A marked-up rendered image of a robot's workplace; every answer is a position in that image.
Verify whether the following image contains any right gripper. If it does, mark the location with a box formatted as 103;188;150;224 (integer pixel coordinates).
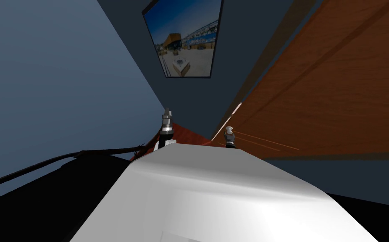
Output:
223;126;236;145

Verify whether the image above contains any brown wooden door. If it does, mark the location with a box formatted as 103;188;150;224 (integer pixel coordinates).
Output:
210;0;389;160

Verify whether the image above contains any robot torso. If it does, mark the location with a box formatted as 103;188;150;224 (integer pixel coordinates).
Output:
69;142;381;242

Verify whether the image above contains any framed street scene picture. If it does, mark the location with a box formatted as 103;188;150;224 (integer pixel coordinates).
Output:
142;0;224;79

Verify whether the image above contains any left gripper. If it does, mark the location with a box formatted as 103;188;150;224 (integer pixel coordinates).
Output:
161;107;174;135

